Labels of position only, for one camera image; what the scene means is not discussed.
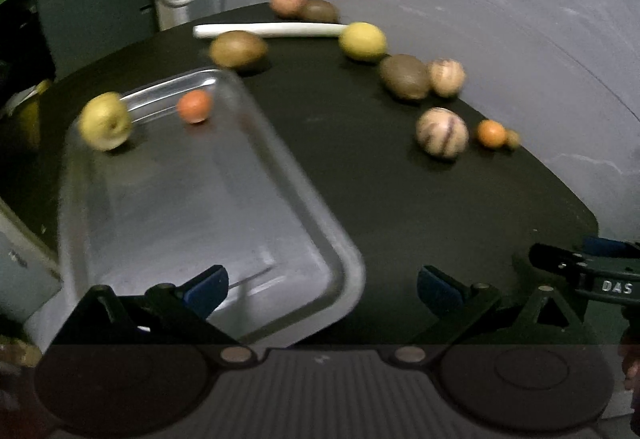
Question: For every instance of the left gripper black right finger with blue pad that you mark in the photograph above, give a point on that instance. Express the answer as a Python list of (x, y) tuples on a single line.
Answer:
[(480, 314)]

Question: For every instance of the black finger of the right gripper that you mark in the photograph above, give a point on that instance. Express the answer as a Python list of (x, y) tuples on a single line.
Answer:
[(603, 269)]

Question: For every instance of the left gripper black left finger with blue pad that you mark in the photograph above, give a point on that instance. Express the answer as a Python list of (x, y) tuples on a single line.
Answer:
[(164, 315)]

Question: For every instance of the small tan longan fruit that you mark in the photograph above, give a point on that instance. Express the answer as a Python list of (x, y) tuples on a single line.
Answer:
[(513, 139)]

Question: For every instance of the orange mandarin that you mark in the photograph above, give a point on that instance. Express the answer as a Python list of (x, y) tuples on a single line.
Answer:
[(491, 133)]

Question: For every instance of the striped pepino melon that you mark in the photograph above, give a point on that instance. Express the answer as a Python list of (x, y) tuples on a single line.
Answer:
[(447, 77), (442, 133)]

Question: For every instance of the large brown kiwi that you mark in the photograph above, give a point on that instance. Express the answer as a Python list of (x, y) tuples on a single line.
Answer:
[(406, 76)]

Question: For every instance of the silver metal tray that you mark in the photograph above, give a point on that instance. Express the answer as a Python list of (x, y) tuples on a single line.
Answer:
[(178, 198)]

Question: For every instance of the yellow-green pear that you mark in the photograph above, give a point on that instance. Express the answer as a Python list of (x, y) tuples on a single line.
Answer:
[(105, 123)]

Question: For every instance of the small orange tangerine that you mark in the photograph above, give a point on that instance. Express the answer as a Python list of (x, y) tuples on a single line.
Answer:
[(195, 106)]

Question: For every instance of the yellow box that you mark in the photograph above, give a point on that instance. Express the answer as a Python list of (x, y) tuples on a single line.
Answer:
[(23, 108)]

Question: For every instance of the brown kiwi near leek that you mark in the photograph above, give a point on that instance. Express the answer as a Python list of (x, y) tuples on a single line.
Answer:
[(237, 49)]

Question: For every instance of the white leek stalk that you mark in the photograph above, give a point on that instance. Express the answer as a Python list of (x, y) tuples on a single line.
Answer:
[(271, 30)]

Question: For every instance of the yellow lemon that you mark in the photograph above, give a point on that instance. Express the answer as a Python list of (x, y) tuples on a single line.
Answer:
[(363, 42)]

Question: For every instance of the grey cabinet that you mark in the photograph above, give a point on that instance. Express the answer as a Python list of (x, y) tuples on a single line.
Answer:
[(80, 32)]

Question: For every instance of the pink red apple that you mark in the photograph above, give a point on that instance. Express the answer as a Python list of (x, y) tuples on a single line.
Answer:
[(287, 8)]

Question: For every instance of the dark green kiwi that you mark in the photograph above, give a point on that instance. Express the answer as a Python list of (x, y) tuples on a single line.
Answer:
[(319, 11)]

